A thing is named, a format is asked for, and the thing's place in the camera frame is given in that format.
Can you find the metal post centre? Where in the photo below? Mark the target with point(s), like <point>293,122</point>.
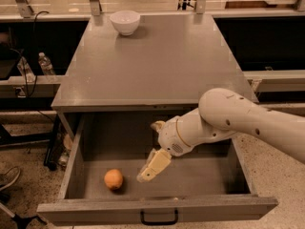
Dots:
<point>95,7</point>

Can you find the black stand leg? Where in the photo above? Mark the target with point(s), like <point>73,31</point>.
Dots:
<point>48,162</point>

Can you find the grey cabinet counter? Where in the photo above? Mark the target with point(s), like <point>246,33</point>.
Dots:
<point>170,60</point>

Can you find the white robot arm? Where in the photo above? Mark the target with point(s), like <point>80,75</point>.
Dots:
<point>220,115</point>

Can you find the orange fruit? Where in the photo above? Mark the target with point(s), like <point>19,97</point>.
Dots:
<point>113,179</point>

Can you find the clear plastic water bottle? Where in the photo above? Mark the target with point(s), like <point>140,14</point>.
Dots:
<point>45,64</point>

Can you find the white ceramic bowl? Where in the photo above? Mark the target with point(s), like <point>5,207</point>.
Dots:
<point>125,22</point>

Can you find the grey shoe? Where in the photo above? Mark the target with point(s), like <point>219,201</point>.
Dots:
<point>9,178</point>

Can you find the open grey top drawer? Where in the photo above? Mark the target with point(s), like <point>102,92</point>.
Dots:
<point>209,184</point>

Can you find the black drawer handle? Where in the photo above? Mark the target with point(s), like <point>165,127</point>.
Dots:
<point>158,218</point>

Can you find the metal post left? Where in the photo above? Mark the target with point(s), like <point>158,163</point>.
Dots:
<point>24,8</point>

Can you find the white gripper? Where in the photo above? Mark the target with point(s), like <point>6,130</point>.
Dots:
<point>169,136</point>

